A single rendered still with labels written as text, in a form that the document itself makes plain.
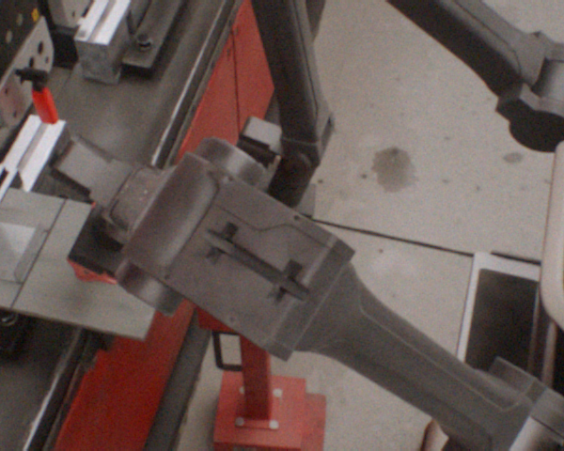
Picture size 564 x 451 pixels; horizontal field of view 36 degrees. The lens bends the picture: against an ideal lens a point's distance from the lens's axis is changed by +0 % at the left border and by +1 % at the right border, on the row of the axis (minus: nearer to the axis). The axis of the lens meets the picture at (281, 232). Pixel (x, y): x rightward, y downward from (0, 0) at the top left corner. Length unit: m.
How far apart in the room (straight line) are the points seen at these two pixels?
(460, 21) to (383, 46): 1.95
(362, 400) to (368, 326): 1.63
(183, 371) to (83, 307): 1.02
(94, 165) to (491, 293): 0.50
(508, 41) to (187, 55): 0.75
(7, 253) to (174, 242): 0.71
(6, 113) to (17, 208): 0.15
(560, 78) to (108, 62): 0.79
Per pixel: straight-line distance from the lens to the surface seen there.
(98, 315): 1.13
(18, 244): 1.21
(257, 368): 1.76
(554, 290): 0.80
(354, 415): 2.14
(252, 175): 0.53
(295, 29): 1.06
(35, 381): 1.25
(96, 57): 1.52
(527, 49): 1.01
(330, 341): 0.51
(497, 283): 1.12
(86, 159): 0.95
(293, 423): 2.00
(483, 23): 0.98
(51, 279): 1.17
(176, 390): 2.12
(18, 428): 1.23
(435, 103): 2.74
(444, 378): 0.62
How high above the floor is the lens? 1.96
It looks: 55 degrees down
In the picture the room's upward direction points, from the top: straight up
